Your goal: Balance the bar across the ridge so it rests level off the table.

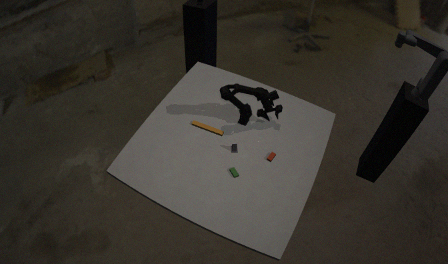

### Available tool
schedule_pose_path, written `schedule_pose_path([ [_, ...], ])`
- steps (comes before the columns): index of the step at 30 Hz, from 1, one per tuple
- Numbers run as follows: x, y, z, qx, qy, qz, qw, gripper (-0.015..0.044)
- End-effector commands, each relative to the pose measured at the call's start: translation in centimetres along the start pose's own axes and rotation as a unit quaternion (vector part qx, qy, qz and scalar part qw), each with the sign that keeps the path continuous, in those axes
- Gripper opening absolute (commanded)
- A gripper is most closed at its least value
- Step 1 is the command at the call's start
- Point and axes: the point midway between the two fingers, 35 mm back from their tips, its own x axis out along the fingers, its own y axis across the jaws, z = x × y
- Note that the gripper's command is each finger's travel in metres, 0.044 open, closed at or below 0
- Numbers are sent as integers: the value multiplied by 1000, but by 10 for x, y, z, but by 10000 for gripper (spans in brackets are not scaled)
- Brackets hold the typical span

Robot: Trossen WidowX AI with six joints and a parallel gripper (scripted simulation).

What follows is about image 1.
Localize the small green block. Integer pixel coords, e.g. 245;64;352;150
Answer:
229;167;239;178

